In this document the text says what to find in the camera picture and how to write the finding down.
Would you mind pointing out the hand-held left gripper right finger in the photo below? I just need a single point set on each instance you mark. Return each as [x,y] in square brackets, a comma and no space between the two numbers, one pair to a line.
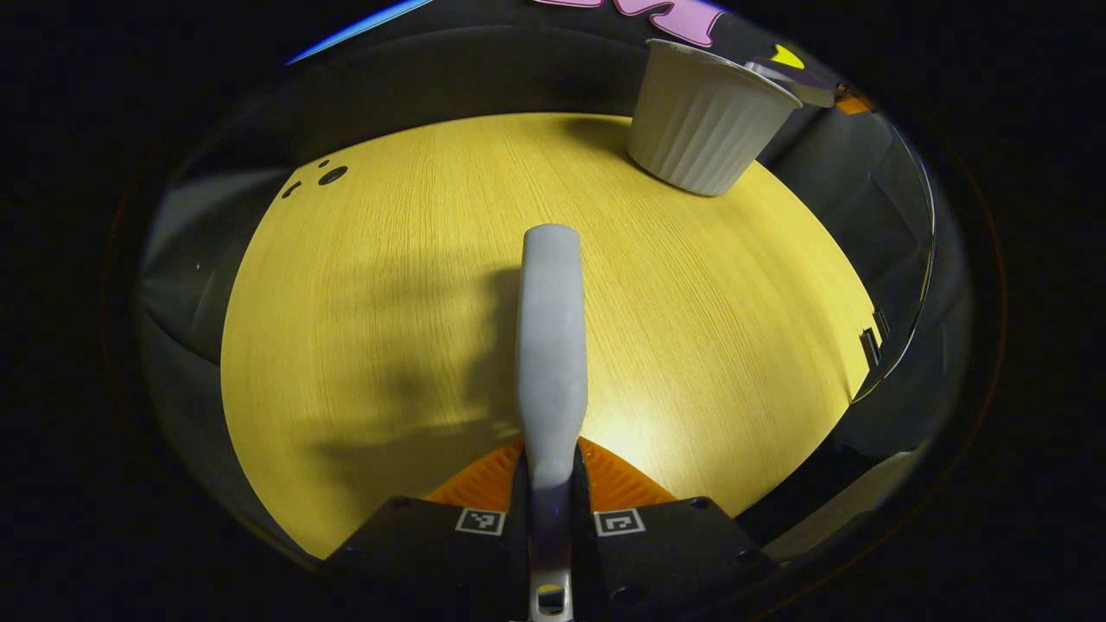
[674,553]

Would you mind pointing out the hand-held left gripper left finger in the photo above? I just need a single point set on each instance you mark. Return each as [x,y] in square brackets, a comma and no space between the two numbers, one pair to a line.
[432,553]

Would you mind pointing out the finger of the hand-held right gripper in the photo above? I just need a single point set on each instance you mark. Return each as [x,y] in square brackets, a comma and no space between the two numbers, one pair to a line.
[854,104]

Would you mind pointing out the white ribbed garbage bin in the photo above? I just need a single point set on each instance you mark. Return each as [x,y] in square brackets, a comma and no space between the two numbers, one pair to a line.
[704,121]

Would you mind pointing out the grey small broom black bristles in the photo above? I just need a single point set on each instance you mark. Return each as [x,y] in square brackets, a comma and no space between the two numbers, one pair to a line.
[551,345]

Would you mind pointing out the small black bracket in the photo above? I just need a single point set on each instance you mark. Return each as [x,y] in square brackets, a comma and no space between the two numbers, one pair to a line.
[873,341]

